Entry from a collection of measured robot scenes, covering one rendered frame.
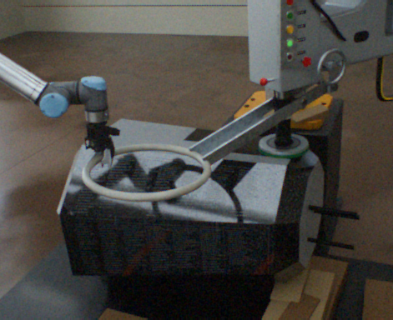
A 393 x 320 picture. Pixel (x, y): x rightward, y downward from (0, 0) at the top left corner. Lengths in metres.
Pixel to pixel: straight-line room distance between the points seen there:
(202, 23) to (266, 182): 6.97
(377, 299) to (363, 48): 1.18
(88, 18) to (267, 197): 8.36
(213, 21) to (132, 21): 1.61
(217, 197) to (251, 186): 0.15
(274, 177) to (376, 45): 0.72
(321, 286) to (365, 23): 1.19
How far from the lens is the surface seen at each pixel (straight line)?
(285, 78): 2.03
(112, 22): 9.85
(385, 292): 2.69
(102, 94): 1.97
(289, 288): 2.44
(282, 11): 1.94
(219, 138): 2.12
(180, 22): 9.11
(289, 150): 2.19
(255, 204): 2.09
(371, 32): 2.31
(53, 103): 1.85
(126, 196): 1.74
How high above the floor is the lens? 1.81
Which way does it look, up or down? 25 degrees down
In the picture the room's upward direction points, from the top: 4 degrees counter-clockwise
